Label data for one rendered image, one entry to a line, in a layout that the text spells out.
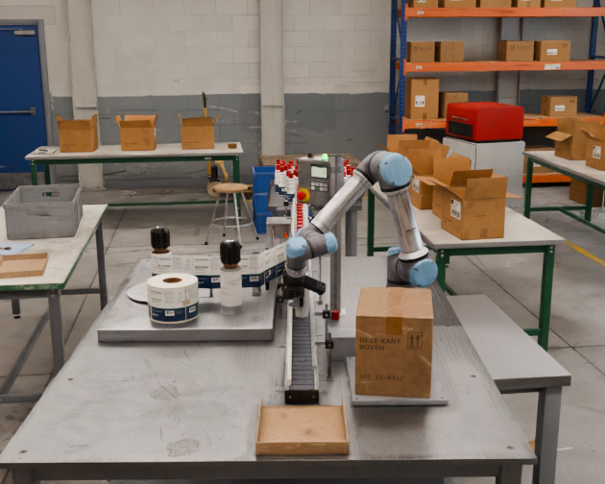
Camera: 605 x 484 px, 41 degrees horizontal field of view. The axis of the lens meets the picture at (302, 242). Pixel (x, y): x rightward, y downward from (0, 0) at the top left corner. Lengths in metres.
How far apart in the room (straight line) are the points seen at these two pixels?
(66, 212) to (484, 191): 2.46
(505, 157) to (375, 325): 6.39
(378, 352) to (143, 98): 8.55
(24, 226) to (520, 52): 7.32
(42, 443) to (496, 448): 1.30
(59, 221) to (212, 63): 6.10
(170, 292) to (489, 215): 2.34
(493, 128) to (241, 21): 3.78
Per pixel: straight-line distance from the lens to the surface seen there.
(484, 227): 4.91
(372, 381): 2.62
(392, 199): 3.05
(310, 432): 2.45
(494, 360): 3.02
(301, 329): 3.10
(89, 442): 2.49
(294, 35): 10.85
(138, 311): 3.37
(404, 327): 2.55
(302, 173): 3.34
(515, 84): 11.53
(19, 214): 5.02
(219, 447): 2.40
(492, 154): 8.73
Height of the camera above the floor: 1.97
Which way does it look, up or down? 14 degrees down
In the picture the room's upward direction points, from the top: straight up
